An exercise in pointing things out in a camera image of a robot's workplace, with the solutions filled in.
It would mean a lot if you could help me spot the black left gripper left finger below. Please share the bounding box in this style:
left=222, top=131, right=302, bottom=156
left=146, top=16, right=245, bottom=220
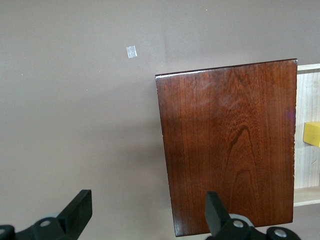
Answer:
left=0, top=189, right=93, bottom=240

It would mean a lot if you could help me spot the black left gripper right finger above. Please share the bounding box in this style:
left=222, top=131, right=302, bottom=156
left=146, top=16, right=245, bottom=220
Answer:
left=204, top=191, right=301, bottom=240

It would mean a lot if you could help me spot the light wood drawer white handle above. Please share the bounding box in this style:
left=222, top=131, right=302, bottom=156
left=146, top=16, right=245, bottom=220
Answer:
left=293, top=63, right=320, bottom=208

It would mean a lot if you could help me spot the yellow wooden block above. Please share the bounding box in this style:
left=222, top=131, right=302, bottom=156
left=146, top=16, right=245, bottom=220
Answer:
left=302, top=120, right=320, bottom=148

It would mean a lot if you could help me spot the dark brown wooden cabinet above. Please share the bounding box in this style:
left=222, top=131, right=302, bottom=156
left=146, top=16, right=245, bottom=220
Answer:
left=154, top=58, right=299, bottom=237

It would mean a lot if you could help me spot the small clear tape patch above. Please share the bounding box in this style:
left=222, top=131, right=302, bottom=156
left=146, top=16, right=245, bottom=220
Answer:
left=125, top=45, right=139, bottom=59

